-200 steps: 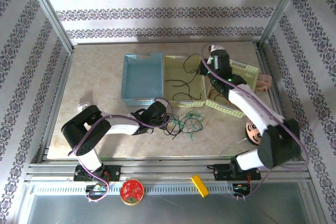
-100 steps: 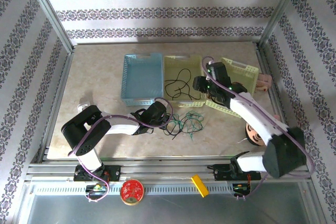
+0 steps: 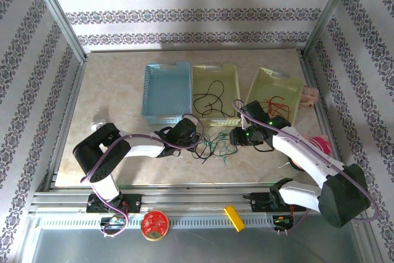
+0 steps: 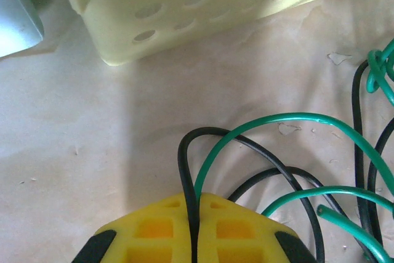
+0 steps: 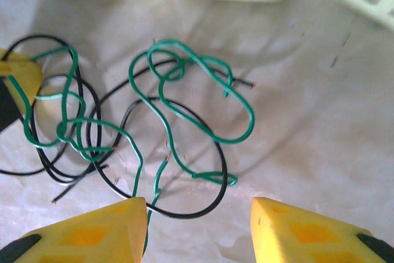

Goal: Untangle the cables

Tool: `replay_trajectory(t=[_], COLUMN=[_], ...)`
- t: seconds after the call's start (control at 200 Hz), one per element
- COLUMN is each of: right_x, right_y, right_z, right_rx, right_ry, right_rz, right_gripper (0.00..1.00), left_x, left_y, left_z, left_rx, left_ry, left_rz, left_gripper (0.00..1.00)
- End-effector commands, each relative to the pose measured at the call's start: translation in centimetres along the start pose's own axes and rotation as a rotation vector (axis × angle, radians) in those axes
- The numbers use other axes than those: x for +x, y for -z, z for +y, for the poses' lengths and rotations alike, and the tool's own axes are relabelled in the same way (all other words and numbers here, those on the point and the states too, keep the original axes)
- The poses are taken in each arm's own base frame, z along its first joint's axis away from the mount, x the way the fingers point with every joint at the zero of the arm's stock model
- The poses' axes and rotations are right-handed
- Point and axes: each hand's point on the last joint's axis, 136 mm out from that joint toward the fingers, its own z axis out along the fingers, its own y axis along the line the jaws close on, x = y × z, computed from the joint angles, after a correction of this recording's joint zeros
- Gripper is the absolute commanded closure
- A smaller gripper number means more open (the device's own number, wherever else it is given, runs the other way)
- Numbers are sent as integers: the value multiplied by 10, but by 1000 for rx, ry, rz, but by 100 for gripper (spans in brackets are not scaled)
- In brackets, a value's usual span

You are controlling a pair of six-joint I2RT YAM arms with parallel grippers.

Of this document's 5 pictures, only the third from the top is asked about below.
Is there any green cable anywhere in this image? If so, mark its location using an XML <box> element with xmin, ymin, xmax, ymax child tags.
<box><xmin>214</xmin><ymin>130</ymin><xmax>239</xmax><ymax>166</ymax></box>
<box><xmin>199</xmin><ymin>132</ymin><xmax>219</xmax><ymax>153</ymax></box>

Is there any red cable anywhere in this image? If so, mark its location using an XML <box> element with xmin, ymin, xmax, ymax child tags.
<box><xmin>258</xmin><ymin>97</ymin><xmax>287</xmax><ymax>116</ymax></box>
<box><xmin>266</xmin><ymin>96</ymin><xmax>292</xmax><ymax>119</ymax></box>

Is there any blue plastic basket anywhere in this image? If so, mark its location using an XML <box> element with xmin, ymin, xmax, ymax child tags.
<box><xmin>141</xmin><ymin>61</ymin><xmax>193</xmax><ymax>125</ymax></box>

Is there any black tape roll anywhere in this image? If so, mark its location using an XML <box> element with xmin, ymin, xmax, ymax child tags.
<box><xmin>287</xmin><ymin>156</ymin><xmax>305</xmax><ymax>172</ymax></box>

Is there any pale yellow plastic basket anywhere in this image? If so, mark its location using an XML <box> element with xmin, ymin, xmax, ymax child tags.
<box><xmin>244</xmin><ymin>67</ymin><xmax>305</xmax><ymax>126</ymax></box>
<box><xmin>191</xmin><ymin>63</ymin><xmax>241</xmax><ymax>127</ymax></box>

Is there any pale pink plush item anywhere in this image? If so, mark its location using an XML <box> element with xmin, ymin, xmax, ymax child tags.
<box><xmin>300</xmin><ymin>86</ymin><xmax>320</xmax><ymax>108</ymax></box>

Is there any yellow rectangular block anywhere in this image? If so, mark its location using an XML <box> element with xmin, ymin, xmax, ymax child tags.
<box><xmin>223</xmin><ymin>204</ymin><xmax>246</xmax><ymax>232</ymax></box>

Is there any round red tin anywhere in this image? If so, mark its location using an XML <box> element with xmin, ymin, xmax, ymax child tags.
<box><xmin>140</xmin><ymin>209</ymin><xmax>169</xmax><ymax>241</ymax></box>

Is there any small circuit board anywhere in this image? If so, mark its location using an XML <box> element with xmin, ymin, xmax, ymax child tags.
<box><xmin>273</xmin><ymin>214</ymin><xmax>294</xmax><ymax>230</ymax></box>
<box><xmin>100</xmin><ymin>216</ymin><xmax>127</xmax><ymax>230</ymax></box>

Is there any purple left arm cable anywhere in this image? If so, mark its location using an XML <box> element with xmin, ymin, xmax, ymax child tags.
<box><xmin>80</xmin><ymin>113</ymin><xmax>205</xmax><ymax>238</ymax></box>

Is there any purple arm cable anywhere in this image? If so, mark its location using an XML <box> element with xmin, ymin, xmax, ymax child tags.
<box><xmin>80</xmin><ymin>113</ymin><xmax>205</xmax><ymax>238</ymax></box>
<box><xmin>232</xmin><ymin>99</ymin><xmax>380</xmax><ymax>236</ymax></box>

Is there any aluminium frame rail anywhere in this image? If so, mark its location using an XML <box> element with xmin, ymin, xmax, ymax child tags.
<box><xmin>30</xmin><ymin>184</ymin><xmax>366</xmax><ymax>215</ymax></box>

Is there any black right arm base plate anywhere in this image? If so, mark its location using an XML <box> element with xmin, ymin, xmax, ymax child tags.
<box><xmin>248</xmin><ymin>192</ymin><xmax>308</xmax><ymax>213</ymax></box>

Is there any slotted grey cable duct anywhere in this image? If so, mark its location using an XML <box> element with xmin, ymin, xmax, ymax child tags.
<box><xmin>36</xmin><ymin>214</ymin><xmax>298</xmax><ymax>230</ymax></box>

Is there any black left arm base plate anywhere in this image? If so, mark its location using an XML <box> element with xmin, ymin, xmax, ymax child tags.
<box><xmin>86</xmin><ymin>193</ymin><xmax>143</xmax><ymax>214</ymax></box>

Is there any white plastic bracket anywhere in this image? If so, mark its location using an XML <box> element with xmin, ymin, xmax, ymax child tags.
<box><xmin>90</xmin><ymin>118</ymin><xmax>107</xmax><ymax>131</ymax></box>

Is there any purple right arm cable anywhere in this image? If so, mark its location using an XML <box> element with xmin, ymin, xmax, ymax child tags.
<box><xmin>232</xmin><ymin>99</ymin><xmax>380</xmax><ymax>236</ymax></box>

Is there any aluminium frame post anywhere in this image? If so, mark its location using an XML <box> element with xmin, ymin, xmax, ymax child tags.
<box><xmin>26</xmin><ymin>0</ymin><xmax>87</xmax><ymax>64</ymax></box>
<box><xmin>303</xmin><ymin>0</ymin><xmax>361</xmax><ymax>58</ymax></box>

